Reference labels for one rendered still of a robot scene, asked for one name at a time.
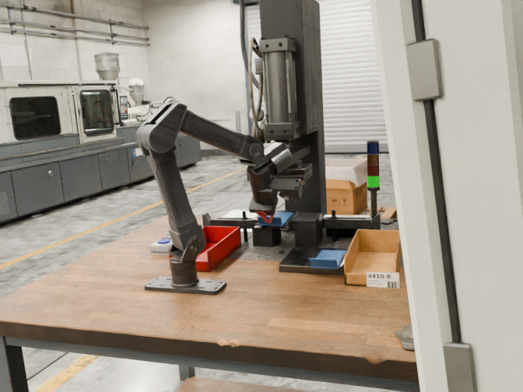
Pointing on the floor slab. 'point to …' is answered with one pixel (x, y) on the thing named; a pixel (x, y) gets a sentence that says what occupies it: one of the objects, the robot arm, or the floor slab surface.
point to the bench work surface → (212, 321)
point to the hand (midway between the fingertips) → (268, 220)
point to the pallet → (384, 212)
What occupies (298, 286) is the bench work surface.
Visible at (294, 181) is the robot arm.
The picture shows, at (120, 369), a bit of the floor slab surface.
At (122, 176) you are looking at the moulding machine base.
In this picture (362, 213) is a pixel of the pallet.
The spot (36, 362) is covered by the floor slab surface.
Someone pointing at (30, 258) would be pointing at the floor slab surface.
